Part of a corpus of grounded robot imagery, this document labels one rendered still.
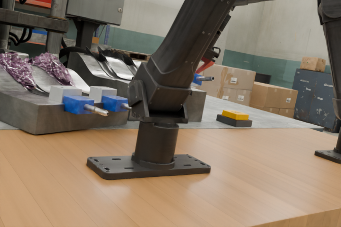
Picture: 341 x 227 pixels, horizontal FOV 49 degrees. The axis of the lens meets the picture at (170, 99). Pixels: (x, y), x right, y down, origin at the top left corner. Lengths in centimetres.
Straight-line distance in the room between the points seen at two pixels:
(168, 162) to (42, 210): 22
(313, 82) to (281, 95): 242
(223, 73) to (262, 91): 96
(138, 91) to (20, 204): 23
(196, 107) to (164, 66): 54
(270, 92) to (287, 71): 381
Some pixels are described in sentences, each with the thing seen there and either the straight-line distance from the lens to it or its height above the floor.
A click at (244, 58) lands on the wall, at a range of 1002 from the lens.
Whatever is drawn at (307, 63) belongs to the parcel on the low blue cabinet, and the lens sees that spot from 835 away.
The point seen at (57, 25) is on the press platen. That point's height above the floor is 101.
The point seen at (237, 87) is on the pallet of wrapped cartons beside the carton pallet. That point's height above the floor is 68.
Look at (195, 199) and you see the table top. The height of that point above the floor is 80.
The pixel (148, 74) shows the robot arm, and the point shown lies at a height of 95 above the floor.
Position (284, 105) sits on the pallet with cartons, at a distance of 596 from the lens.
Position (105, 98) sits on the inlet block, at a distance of 81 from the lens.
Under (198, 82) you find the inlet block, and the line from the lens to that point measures 102.
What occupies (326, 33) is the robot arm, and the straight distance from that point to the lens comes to 102.
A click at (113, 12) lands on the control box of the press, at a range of 189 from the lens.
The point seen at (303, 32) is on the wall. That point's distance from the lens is 927.
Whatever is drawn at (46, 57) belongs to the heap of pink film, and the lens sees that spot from 97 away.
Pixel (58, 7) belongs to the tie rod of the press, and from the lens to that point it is 162.
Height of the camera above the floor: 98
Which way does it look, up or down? 7 degrees down
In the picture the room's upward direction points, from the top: 10 degrees clockwise
